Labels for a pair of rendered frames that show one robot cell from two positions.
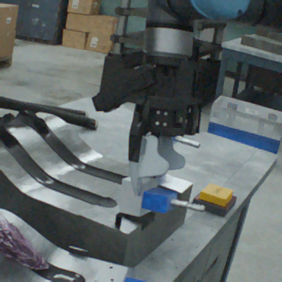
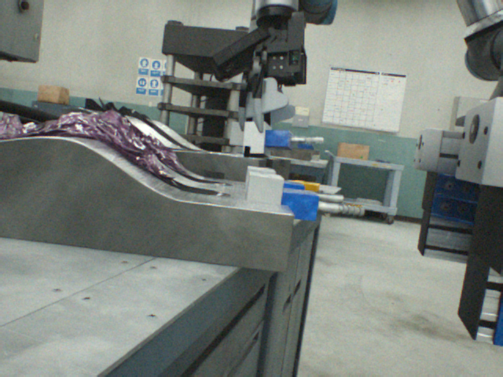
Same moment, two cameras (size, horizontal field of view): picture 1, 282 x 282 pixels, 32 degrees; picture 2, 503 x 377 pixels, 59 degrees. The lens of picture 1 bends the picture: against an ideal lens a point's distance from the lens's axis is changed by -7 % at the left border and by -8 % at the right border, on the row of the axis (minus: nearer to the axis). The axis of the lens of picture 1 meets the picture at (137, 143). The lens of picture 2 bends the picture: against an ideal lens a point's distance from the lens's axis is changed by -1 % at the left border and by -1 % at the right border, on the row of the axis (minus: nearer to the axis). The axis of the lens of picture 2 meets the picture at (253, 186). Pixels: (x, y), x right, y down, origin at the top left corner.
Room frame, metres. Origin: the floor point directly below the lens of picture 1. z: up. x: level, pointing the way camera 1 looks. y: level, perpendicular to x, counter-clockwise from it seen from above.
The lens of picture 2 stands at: (-0.03, 0.11, 0.92)
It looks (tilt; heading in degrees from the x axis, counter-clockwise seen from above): 6 degrees down; 350
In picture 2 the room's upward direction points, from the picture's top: 8 degrees clockwise
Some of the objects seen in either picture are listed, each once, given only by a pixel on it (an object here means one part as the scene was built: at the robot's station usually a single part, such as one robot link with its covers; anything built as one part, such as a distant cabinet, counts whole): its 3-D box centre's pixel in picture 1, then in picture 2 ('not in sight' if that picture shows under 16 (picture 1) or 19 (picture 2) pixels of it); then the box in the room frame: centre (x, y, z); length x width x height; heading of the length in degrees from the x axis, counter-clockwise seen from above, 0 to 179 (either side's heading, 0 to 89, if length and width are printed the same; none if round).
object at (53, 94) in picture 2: not in sight; (53, 94); (7.92, 2.32, 1.26); 0.42 x 0.33 x 0.29; 71
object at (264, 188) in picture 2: not in sight; (305, 204); (0.45, -0.03, 0.86); 0.13 x 0.05 x 0.05; 83
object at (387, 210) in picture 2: not in sight; (358, 187); (6.21, -2.48, 0.47); 1.10 x 0.52 x 0.94; 79
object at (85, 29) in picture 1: (93, 23); not in sight; (7.56, 0.95, 0.42); 0.86 x 0.33 x 0.83; 71
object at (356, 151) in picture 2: not in sight; (352, 153); (6.27, -2.33, 0.94); 0.41 x 0.33 x 0.29; 79
